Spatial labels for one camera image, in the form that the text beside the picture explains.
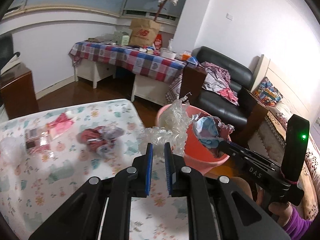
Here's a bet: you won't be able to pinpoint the clear crinkled plastic bag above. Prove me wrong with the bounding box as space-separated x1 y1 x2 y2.
138 93 191 159

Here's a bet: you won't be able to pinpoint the blue pink paper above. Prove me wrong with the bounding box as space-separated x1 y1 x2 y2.
191 113 234 158

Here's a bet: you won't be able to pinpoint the purple right sleeve forearm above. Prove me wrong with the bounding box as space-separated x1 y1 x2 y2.
283 207 313 240

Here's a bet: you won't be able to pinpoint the pink plastic trash bin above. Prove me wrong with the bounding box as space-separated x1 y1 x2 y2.
155 104 229 175

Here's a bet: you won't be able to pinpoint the person's right hand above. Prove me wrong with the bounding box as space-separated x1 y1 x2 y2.
256 190 293 227

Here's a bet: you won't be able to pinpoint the crumpled red white paper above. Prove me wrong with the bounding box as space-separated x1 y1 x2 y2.
79 126 124 159

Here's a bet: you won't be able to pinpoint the brown wooden nightstand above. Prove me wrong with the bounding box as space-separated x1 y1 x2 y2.
234 87 268 145

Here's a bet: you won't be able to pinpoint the bed with patterned blanket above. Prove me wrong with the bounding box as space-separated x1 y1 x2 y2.
248 55 319 220

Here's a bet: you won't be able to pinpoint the colourful cartoon pillow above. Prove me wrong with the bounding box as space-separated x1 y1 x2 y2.
252 77 283 107

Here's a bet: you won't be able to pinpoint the floral tablecloth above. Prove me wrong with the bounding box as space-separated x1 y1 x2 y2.
1 99 189 239

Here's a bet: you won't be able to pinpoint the pink snack package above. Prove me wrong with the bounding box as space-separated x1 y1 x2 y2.
24 111 75 155

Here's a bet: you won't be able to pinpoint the black leather sofa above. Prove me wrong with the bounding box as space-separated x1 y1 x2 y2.
194 46 255 131

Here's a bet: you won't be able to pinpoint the plaid tablecloth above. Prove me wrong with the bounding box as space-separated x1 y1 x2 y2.
69 41 187 103

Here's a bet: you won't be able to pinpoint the pink patterned clothes on sofa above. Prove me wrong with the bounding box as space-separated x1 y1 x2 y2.
200 62 239 106

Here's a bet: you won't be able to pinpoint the white wooden desk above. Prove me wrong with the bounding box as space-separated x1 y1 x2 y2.
74 59 169 106

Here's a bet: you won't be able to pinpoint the red packet on desk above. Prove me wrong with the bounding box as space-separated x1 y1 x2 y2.
154 33 163 50

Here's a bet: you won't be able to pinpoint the green white box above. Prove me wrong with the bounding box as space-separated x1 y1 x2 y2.
113 31 130 46

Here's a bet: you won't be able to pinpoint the brown New Balance paper bag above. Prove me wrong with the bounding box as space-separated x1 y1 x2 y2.
129 18 161 47

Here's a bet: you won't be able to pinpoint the brown wooden side cabinet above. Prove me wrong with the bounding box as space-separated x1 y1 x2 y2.
1 63 39 120

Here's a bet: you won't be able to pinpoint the black leather armchair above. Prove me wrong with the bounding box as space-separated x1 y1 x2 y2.
1 33 20 70

